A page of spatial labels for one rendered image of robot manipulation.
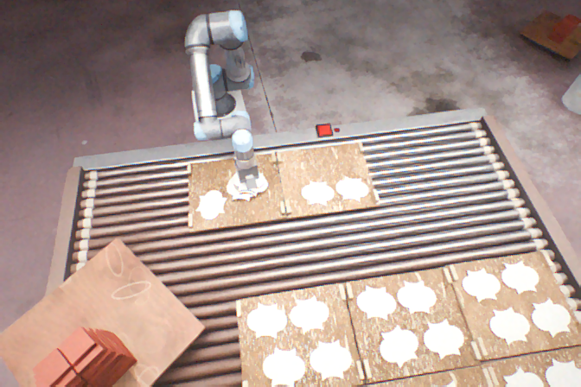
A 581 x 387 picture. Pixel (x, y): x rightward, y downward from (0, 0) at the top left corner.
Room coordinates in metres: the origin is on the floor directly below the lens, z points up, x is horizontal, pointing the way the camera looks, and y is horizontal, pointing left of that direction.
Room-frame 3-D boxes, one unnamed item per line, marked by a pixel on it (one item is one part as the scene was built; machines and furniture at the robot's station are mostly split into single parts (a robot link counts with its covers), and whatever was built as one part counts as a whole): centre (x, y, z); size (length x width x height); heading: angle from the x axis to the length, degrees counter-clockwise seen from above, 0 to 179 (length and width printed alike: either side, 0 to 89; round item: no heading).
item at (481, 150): (0.99, -0.03, 0.90); 1.95 x 0.05 x 0.05; 100
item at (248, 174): (0.89, 0.18, 1.08); 0.12 x 0.09 x 0.16; 20
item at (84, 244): (0.79, -0.07, 0.90); 1.95 x 0.05 x 0.05; 100
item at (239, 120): (1.01, 0.22, 1.24); 0.11 x 0.11 x 0.08; 9
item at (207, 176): (0.89, 0.25, 0.93); 0.41 x 0.35 x 0.02; 100
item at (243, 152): (0.91, 0.18, 1.24); 0.09 x 0.08 x 0.11; 9
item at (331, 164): (0.96, -0.16, 0.93); 0.41 x 0.35 x 0.02; 99
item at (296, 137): (1.21, 0.00, 0.89); 2.08 x 0.08 x 0.06; 100
